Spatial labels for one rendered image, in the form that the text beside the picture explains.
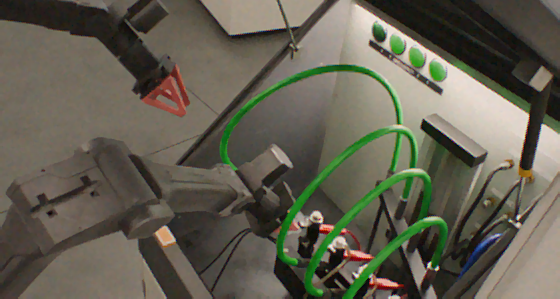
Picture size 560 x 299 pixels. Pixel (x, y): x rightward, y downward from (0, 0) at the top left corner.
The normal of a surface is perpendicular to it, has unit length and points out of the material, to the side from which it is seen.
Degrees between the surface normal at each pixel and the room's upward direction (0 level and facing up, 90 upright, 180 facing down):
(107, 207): 25
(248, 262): 0
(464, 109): 90
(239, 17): 90
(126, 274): 0
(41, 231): 66
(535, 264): 76
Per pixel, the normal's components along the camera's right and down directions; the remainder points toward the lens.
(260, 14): 0.43, 0.59
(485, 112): -0.83, 0.27
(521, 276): -0.79, 0.07
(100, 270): 0.10, -0.79
